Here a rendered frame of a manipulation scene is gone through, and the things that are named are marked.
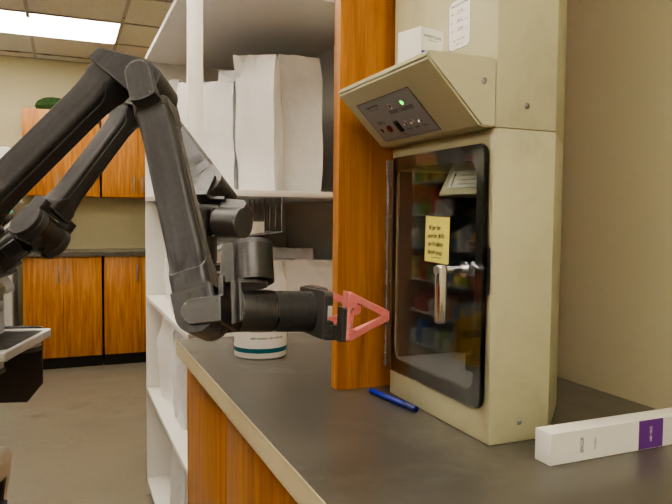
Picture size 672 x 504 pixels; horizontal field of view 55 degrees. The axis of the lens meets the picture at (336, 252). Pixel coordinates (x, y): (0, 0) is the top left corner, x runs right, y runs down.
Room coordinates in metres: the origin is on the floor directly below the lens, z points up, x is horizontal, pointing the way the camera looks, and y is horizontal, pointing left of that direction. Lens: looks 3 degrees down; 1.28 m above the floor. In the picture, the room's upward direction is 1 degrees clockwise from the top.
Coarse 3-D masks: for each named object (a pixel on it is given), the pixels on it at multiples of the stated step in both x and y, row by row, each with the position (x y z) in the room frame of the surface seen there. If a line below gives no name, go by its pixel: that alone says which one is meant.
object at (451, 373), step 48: (480, 144) 0.97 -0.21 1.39; (432, 192) 1.09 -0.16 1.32; (480, 192) 0.96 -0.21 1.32; (480, 240) 0.96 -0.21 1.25; (432, 288) 1.09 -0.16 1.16; (480, 288) 0.96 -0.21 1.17; (432, 336) 1.08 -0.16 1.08; (480, 336) 0.96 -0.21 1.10; (432, 384) 1.08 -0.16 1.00; (480, 384) 0.96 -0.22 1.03
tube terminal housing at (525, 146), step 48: (432, 0) 1.12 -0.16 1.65; (480, 0) 0.99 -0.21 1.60; (528, 0) 0.97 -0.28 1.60; (480, 48) 0.99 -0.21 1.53; (528, 48) 0.98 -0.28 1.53; (528, 96) 0.98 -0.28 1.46; (432, 144) 1.12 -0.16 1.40; (528, 144) 0.98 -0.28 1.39; (528, 192) 0.98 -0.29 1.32; (528, 240) 0.98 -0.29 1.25; (528, 288) 0.98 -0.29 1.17; (528, 336) 0.98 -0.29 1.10; (528, 384) 0.98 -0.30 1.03; (480, 432) 0.97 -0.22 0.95; (528, 432) 0.98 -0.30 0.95
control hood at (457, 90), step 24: (384, 72) 1.03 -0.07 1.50; (408, 72) 0.98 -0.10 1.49; (432, 72) 0.93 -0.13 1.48; (456, 72) 0.93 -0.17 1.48; (480, 72) 0.94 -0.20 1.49; (360, 96) 1.14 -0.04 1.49; (432, 96) 0.98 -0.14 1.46; (456, 96) 0.93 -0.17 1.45; (480, 96) 0.94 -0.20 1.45; (360, 120) 1.22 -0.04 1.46; (456, 120) 0.98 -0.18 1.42; (480, 120) 0.94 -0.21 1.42; (384, 144) 1.22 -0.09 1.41; (408, 144) 1.18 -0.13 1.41
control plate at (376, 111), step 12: (384, 96) 1.08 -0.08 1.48; (396, 96) 1.05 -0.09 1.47; (408, 96) 1.03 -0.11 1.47; (360, 108) 1.18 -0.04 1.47; (372, 108) 1.14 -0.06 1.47; (384, 108) 1.11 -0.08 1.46; (396, 108) 1.08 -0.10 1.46; (408, 108) 1.05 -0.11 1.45; (420, 108) 1.03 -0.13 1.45; (372, 120) 1.18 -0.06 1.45; (384, 120) 1.14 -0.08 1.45; (408, 120) 1.08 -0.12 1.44; (432, 120) 1.03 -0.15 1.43; (396, 132) 1.15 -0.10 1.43; (408, 132) 1.11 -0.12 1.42; (420, 132) 1.08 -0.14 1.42
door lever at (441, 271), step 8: (440, 264) 0.98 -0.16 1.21; (464, 264) 0.99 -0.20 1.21; (440, 272) 0.97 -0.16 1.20; (448, 272) 0.98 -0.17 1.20; (456, 272) 0.99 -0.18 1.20; (464, 272) 0.99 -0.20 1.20; (440, 280) 0.97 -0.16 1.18; (440, 288) 0.97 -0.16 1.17; (440, 296) 0.97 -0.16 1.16; (440, 304) 0.97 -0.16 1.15; (440, 312) 0.97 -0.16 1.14; (440, 320) 0.97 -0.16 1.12
